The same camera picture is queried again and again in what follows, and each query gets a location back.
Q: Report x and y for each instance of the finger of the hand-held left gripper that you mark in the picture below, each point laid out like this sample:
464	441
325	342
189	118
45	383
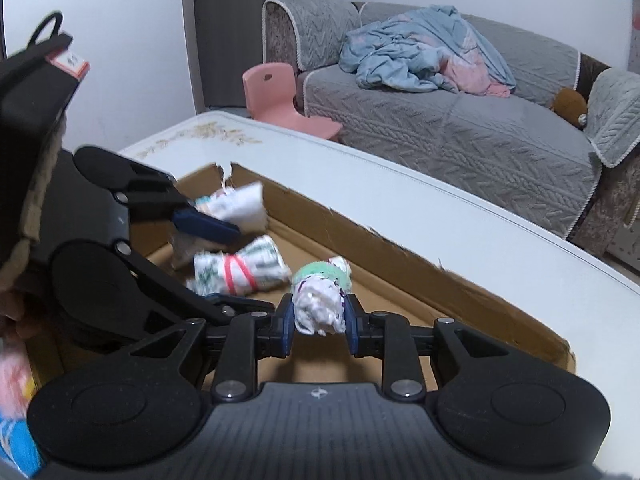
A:
170	290
210	226

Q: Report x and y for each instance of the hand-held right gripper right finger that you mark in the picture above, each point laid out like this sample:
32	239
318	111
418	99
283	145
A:
352	330

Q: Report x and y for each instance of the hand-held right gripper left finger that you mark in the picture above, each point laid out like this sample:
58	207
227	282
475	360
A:
286	327

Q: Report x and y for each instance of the green-banded white cloth bundle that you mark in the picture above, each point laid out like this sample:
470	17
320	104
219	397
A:
320	305

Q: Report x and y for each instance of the plain white cloth bundle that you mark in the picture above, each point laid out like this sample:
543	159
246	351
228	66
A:
245	205

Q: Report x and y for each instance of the cardboard box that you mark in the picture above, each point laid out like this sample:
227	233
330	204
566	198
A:
450	300

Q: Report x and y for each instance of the pink fluffy pompom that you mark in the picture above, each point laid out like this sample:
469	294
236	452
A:
15	440

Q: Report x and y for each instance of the person's left hand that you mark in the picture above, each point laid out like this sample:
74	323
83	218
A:
12	317

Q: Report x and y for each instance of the red-banded white cloth bundle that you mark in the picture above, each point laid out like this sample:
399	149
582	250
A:
260	260

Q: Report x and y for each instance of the pink plastic chair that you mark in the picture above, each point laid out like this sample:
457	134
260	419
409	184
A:
270	90

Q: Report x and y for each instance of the grey door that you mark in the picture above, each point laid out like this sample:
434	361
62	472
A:
235	35

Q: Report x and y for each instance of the grey quilted sofa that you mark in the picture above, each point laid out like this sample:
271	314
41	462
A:
450	145

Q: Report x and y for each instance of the grey quilted armrest cover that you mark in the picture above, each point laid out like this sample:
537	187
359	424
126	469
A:
615	110
310	30

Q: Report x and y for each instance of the light blue pink blanket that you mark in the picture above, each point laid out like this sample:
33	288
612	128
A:
400	50

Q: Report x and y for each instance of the brown plush toy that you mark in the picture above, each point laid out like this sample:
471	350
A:
567	102

